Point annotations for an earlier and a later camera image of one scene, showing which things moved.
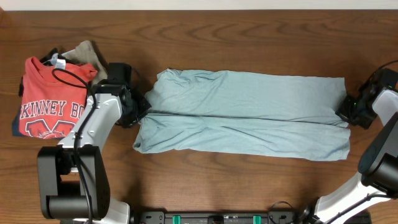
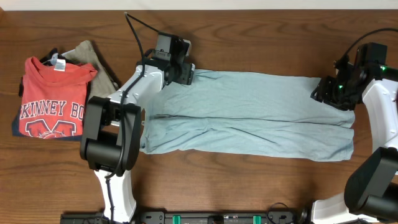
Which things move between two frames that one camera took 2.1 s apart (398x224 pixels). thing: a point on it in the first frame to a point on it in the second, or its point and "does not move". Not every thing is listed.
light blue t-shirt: (253, 112) does not move
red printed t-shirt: (53, 97) does not move
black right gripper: (348, 111) to (325, 92)
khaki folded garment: (86, 53) does not move
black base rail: (223, 217) does not move
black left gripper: (137, 107) to (187, 73)
